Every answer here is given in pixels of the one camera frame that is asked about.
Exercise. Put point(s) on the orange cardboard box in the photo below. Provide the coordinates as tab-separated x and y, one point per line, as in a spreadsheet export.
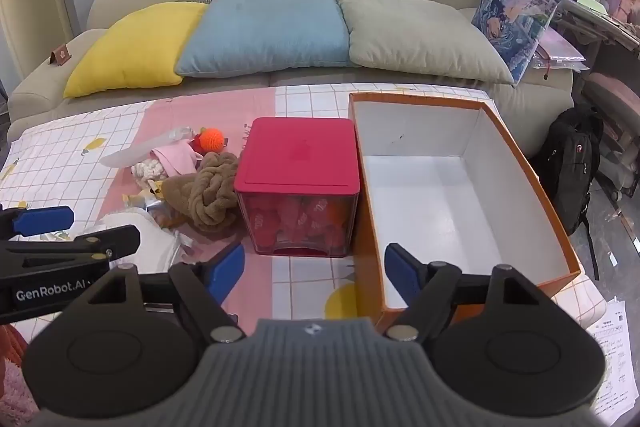
435	187

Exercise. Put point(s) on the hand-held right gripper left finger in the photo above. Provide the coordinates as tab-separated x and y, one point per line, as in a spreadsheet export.
227	269

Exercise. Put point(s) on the orange knitted toy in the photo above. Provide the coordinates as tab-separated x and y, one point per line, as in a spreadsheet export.
212	139

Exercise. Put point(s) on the sage beige pillow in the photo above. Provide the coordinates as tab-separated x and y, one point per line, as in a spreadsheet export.
425	32

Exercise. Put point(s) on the pink white grid blanket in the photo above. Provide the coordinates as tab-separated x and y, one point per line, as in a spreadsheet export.
310	107

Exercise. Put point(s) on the red lidded plastic box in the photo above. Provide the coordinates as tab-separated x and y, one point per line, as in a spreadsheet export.
297	167

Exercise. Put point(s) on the printed paper sheets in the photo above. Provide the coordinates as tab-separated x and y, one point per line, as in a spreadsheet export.
612	342

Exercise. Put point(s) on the pink cloth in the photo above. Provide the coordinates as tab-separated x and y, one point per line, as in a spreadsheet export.
172	159

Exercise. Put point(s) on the pink fluffy rug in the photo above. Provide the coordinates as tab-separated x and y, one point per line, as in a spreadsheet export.
10	382

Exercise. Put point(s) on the pink chair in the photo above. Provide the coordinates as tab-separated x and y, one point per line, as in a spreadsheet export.
615	107

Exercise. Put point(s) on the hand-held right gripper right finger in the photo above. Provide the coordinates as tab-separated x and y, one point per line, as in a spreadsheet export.
400	269

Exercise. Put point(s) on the white flat plastic piece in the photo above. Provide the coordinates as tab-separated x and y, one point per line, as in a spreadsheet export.
117	157

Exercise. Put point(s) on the cartoon printed pillow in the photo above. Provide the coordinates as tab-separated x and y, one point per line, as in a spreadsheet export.
515	17

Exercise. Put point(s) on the black backpack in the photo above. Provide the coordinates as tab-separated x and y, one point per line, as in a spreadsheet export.
570	162

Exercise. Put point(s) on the clear plastic wrapper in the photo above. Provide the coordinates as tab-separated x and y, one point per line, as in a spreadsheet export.
177	134

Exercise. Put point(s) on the grey desk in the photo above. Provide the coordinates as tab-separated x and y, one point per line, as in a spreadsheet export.
600	24

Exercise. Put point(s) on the blue pillow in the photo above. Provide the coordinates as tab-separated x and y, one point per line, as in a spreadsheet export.
265	32

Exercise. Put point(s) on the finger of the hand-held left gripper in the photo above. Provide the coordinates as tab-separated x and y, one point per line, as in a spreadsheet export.
100	241
42	219

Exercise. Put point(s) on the brown knotted plush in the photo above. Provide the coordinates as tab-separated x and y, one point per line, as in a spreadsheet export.
210	192

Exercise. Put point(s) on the yellow pillow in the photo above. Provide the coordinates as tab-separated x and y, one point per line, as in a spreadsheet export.
135	42

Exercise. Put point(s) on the silver yellow foil packet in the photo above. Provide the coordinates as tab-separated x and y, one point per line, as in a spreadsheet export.
155	203

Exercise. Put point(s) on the small brown card holder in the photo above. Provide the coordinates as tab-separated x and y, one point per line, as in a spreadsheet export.
60	55

